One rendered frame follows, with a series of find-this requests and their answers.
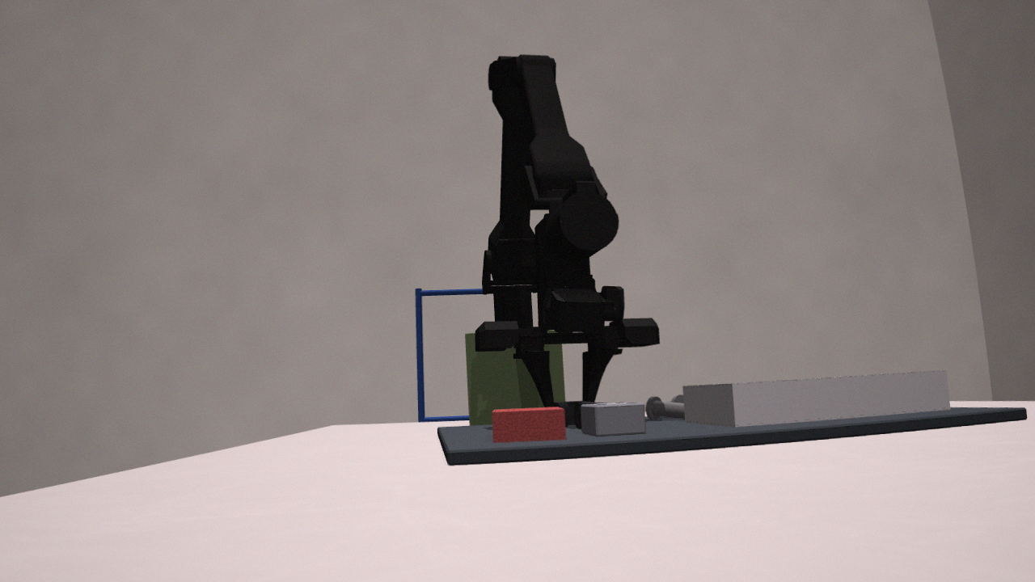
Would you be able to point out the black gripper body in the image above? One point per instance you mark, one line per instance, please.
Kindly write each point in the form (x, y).
(498, 336)

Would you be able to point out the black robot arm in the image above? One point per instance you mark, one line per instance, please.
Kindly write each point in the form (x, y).
(538, 151)

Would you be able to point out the dark grey flat bar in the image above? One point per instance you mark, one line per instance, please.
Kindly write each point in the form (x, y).
(577, 414)

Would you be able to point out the red rectangular block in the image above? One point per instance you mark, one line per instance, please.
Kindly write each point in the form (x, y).
(528, 424)

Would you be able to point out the dark grey clevis fork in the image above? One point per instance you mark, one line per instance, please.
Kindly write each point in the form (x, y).
(569, 411)

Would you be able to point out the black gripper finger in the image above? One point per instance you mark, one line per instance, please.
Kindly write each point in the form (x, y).
(537, 364)
(594, 364)

